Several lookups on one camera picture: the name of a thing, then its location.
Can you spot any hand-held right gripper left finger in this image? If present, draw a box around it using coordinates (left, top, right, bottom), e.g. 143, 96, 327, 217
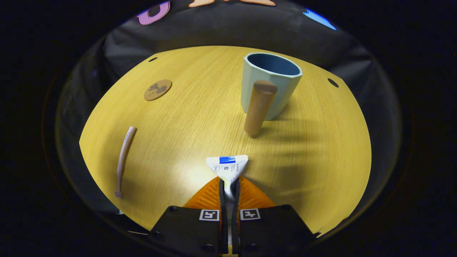
148, 176, 228, 256

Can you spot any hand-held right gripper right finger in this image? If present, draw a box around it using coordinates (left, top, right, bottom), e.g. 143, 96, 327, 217
231, 176, 318, 256

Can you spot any white toothpaste tube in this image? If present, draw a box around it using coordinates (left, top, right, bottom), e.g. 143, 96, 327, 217
206, 155, 249, 215

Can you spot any pale pink toothbrush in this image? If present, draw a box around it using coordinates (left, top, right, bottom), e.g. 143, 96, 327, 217
114, 126, 137, 198

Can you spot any light blue cup wooden handle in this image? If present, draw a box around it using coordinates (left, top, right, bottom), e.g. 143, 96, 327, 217
241, 52, 303, 137

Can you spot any round brown coaster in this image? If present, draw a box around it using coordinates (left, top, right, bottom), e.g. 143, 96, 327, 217
144, 79, 173, 101

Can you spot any black backdrop cloth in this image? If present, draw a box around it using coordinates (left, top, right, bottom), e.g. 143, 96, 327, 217
55, 0, 402, 229

